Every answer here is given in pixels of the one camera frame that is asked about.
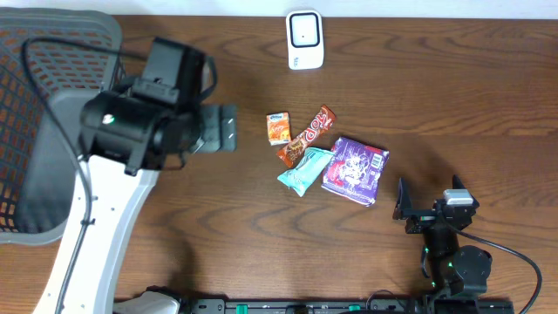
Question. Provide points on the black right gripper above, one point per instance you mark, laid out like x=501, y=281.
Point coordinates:
x=422, y=218

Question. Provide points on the white barcode scanner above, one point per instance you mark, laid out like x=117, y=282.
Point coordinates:
x=304, y=39

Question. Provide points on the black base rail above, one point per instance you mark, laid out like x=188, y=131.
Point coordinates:
x=379, y=304

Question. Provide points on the teal snack wrapper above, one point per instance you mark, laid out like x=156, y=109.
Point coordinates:
x=305, y=173

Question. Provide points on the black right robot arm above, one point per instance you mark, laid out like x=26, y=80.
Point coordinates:
x=456, y=271

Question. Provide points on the purple snack packet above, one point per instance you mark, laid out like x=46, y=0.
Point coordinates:
x=354, y=171

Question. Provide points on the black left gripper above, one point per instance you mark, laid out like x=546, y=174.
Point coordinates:
x=222, y=128

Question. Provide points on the grey plastic basket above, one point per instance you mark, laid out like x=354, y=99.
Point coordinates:
x=37, y=177

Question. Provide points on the red chocolate bar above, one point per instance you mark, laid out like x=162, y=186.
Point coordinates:
x=320, y=124

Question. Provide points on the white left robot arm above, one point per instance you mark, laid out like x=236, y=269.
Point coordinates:
x=126, y=135

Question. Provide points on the small orange juice carton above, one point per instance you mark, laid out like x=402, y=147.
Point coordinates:
x=278, y=128

